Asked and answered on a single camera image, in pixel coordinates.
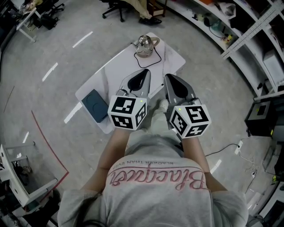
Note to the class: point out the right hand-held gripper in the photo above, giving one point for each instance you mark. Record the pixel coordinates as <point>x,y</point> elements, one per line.
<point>197,114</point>

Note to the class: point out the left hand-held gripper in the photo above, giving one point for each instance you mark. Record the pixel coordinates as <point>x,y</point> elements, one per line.
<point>122,106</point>

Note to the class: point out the person's right forearm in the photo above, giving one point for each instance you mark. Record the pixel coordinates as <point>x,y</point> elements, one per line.
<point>193,155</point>

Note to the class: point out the person's left forearm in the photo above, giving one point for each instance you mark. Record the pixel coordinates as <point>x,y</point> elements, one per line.
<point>113,150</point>

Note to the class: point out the black office chair base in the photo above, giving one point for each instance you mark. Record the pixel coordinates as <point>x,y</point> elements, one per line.
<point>121,15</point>

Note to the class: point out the dark teal box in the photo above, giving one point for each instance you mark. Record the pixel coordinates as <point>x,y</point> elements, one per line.
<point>94,105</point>

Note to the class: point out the person's white shoe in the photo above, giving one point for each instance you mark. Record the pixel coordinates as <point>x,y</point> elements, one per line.
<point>163,103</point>

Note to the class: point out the person's light trousers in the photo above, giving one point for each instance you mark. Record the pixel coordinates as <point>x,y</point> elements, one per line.
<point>157,124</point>

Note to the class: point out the white low coffee table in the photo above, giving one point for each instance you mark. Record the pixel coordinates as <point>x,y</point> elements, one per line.
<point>124,64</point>

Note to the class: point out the white power strip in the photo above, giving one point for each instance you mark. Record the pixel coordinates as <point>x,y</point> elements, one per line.
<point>239,147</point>

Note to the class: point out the dark equipment cabinet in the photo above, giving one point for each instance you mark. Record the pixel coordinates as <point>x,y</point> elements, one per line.
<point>259,124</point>

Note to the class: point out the red floor tape line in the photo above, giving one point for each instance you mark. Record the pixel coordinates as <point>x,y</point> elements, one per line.
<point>67,171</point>

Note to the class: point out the white shelving unit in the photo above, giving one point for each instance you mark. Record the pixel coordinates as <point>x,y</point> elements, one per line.
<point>248,33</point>

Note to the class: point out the person's grey printed shirt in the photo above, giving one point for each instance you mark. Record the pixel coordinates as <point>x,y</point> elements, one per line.
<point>155,204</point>

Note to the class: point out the white desk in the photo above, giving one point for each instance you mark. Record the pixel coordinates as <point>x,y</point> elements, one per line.
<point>26,22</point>

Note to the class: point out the white side table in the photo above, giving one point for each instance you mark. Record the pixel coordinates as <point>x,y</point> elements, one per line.
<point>11,175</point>

